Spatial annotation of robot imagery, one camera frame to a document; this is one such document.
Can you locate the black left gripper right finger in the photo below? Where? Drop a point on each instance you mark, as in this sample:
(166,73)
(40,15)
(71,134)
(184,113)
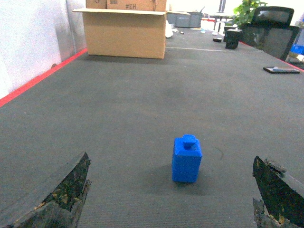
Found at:
(282,196)

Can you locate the grey plastic crate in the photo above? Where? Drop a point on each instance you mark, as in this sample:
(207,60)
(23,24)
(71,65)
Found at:
(184,19)

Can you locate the black mesh office chair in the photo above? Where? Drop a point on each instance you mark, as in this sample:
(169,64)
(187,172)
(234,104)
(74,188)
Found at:
(270,31)

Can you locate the upper cardboard box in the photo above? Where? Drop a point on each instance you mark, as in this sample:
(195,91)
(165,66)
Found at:
(143,5)

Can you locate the black square cup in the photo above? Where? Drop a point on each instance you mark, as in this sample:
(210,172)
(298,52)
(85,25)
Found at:
(232,38)

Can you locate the large open cardboard box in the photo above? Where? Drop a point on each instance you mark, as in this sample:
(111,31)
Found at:
(125,33)

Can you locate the green potted plant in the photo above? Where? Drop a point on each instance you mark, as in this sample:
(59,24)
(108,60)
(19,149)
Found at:
(243,13)

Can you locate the blue 3D-printed bottle part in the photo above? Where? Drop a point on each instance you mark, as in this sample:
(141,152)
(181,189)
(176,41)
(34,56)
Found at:
(186,159)

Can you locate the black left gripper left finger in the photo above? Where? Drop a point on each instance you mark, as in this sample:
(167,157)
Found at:
(56,203)

